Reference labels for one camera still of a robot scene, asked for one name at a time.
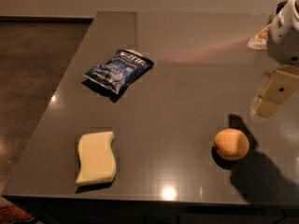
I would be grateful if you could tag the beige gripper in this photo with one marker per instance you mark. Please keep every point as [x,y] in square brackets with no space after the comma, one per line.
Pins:
[284,41]

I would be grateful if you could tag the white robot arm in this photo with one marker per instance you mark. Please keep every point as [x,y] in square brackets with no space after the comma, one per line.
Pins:
[282,45]

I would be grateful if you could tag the blue chip bag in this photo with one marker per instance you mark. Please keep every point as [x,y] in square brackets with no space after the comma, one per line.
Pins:
[124,68]

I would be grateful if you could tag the orange fruit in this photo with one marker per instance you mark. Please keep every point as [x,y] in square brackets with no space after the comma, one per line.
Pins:
[231,144]

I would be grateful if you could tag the white snack wrapper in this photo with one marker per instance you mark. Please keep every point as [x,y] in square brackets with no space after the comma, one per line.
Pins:
[259,39]

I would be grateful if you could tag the yellow wavy sponge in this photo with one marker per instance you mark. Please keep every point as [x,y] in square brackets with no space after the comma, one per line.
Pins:
[97,161]

